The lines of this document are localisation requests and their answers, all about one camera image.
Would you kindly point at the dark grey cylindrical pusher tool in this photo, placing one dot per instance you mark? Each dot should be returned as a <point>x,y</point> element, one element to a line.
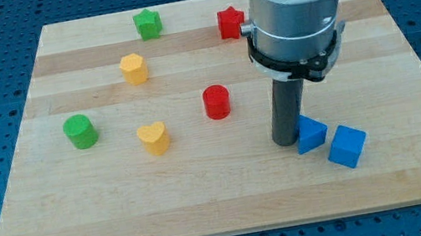
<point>286,100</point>

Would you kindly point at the yellow heart block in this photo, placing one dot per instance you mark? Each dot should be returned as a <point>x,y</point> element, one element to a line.
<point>154,138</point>

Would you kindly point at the wooden board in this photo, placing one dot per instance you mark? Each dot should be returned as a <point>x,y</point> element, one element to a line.
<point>220,177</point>

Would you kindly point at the red cylinder block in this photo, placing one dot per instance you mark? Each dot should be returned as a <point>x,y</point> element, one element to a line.
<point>216,102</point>

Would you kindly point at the blue cube block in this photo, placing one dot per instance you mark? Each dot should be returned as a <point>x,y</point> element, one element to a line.
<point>347,146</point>

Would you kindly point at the yellow hexagon block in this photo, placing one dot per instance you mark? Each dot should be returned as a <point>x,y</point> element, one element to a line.
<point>134,69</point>

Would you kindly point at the red star block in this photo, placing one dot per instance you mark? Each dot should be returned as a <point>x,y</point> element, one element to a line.
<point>229,22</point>

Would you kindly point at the green cylinder block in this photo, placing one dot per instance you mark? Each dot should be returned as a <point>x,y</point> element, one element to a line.
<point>80,131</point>

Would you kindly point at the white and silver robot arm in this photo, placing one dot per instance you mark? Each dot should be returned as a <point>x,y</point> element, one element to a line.
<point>293,39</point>

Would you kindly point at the blue triangle block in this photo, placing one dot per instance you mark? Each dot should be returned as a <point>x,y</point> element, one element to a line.
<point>312,134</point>

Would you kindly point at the green star block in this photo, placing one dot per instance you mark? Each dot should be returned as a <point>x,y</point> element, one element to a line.
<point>148,24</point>

